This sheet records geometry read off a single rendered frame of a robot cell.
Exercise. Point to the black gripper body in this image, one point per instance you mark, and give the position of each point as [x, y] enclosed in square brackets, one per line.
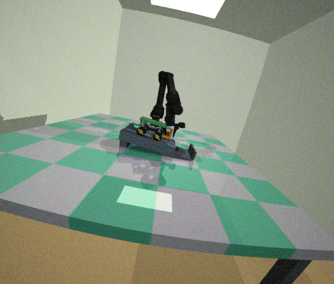
[170, 121]

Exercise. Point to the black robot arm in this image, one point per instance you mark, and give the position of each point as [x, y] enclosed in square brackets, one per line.
[173, 105]

